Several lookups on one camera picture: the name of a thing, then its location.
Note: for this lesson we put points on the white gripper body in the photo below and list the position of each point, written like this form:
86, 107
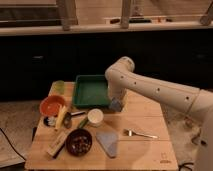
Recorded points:
117, 94

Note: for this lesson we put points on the blue sponge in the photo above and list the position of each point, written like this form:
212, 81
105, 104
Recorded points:
116, 105

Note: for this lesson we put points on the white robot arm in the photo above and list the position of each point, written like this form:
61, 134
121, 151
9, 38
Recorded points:
194, 102

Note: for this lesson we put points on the white paper cup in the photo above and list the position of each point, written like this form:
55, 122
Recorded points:
95, 117

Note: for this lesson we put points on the translucent green cup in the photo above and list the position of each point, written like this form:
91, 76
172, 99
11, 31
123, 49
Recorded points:
58, 87

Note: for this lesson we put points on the green plastic tray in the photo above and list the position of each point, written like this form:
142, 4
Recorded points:
90, 91

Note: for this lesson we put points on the green cucumber toy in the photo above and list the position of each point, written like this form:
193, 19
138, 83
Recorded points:
82, 123

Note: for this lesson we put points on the silver fork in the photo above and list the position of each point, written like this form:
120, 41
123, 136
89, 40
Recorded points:
132, 133

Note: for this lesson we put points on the grey triangular cloth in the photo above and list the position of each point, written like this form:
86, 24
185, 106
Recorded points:
108, 141

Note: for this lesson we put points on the yellow banana toy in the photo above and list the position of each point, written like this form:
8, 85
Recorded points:
61, 115

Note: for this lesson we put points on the metal ladle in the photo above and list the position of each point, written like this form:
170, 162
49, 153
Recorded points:
68, 116

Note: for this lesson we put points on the dark bowl with food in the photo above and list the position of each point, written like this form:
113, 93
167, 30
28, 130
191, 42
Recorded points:
78, 142

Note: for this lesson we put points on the orange plastic bowl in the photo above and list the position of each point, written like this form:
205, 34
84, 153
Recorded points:
50, 105

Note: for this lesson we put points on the wooden block brush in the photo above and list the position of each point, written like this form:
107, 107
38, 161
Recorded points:
56, 144

